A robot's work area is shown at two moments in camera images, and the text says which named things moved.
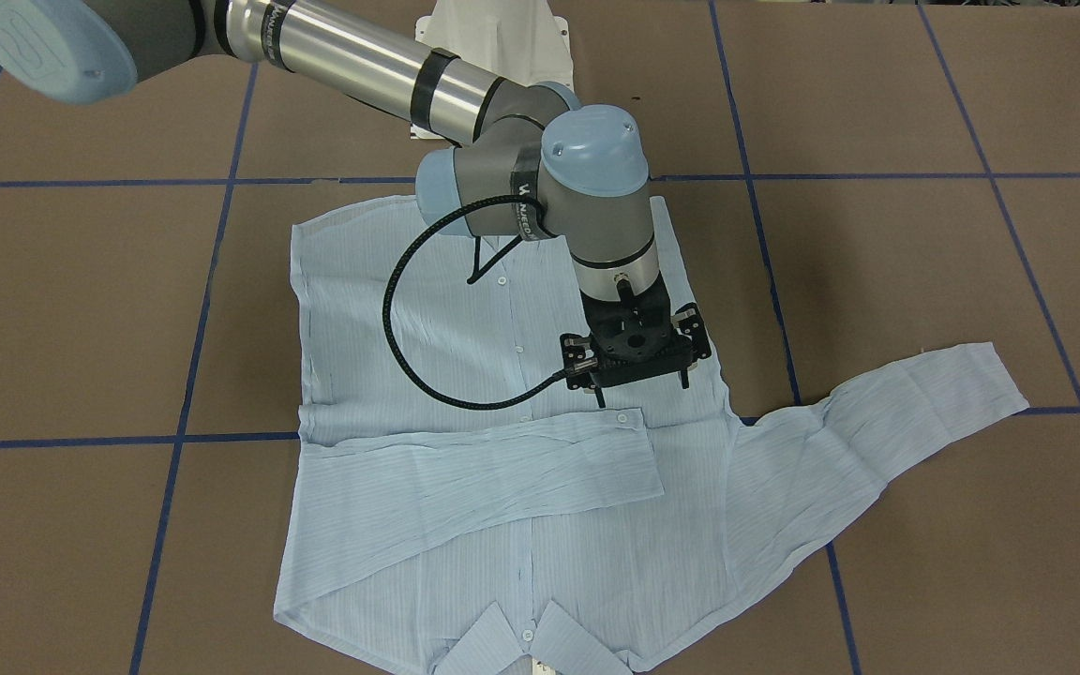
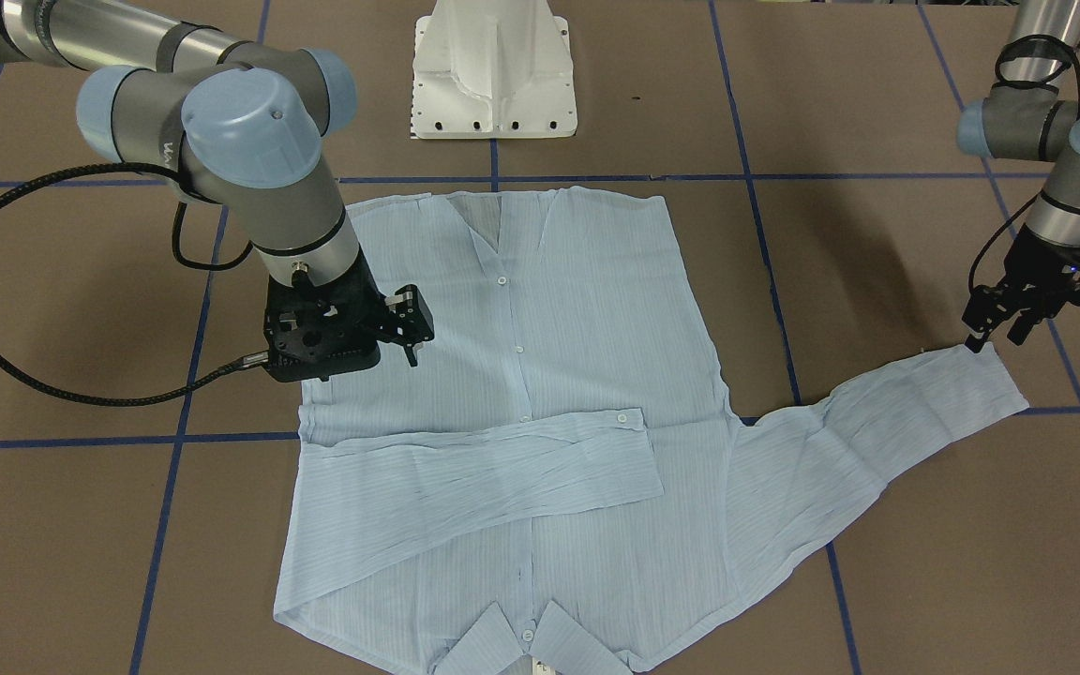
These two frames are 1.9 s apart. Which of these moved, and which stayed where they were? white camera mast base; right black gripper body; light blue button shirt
Moved: right black gripper body
Stayed: light blue button shirt; white camera mast base
